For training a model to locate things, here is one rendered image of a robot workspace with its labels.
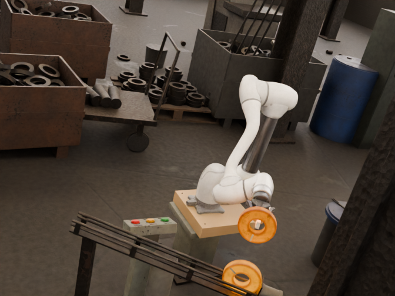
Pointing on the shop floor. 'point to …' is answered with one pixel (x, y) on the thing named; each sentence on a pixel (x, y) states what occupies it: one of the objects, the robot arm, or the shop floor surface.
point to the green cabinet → (366, 121)
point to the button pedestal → (134, 278)
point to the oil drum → (343, 99)
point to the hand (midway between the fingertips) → (258, 221)
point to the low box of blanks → (40, 103)
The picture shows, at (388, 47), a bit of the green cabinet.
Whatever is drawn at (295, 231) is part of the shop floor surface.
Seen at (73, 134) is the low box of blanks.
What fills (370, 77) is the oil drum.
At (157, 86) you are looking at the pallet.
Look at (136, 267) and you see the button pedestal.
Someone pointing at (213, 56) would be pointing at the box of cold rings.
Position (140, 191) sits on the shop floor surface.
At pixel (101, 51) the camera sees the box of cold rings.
